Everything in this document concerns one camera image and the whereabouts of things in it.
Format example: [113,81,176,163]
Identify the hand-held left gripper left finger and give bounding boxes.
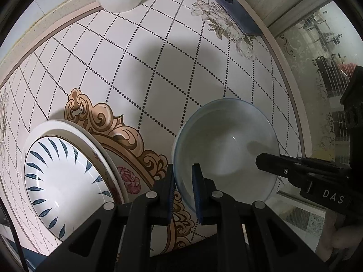
[37,163,176,272]

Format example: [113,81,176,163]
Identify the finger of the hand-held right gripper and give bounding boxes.
[255,152,353,189]

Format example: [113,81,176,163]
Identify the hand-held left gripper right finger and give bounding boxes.
[191,163,329,272]

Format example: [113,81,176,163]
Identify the white bowl blue rim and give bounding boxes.
[172,99,280,213]

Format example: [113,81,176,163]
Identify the white plate branch print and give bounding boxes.
[28,122,125,202]

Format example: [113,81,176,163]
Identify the white plate blue leaf stripes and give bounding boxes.
[23,129,120,240]

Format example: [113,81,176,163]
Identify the person's right hand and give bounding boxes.
[315,208,363,262]

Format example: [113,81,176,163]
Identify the diamond pattern floral tablecloth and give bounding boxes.
[0,0,306,258]

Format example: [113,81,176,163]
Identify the dark blue kitchen cabinet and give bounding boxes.
[20,248,51,272]

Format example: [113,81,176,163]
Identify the dark blue smartphone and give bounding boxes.
[212,0,262,37]

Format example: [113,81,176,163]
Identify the black cable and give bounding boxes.
[0,198,29,272]

